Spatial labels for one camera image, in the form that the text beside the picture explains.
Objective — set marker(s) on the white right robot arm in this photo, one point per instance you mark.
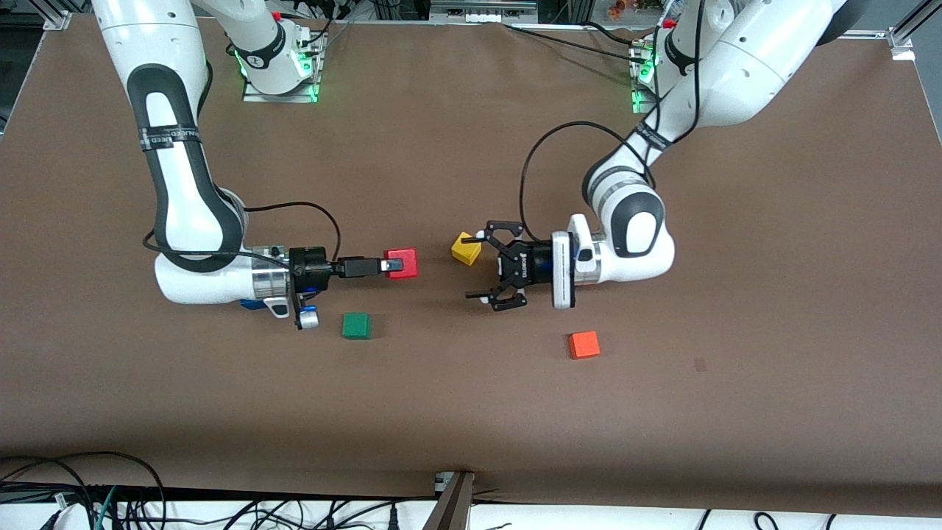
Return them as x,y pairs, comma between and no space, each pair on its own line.
184,288

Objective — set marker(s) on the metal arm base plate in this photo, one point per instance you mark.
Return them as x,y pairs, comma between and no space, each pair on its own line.
294,95
639,103

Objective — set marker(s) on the aluminium frame profile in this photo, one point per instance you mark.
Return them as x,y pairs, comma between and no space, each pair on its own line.
57,20
901,40

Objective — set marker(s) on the orange wooden block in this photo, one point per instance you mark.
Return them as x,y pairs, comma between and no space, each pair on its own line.
584,345

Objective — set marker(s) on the small silver bracket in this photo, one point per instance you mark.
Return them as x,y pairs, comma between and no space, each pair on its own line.
441,482

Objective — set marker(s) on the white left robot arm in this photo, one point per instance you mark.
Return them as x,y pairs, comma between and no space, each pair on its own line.
662,269

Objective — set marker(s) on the dark metal strut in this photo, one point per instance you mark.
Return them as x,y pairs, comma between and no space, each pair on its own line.
452,508

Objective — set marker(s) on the yellow wooden block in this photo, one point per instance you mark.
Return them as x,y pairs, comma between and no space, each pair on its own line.
464,252

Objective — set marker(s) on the green wooden block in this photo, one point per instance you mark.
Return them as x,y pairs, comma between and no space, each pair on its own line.
356,326

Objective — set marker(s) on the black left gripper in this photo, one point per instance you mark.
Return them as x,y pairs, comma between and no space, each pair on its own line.
533,269

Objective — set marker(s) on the blue wooden block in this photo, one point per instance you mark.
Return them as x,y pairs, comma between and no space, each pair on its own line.
254,304

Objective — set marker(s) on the red wooden block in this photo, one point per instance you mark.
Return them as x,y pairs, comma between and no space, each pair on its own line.
409,255

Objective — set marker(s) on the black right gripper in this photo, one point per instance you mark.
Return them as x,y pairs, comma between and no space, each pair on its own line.
307,267

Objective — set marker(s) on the grey power strip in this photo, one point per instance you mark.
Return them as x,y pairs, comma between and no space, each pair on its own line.
482,9

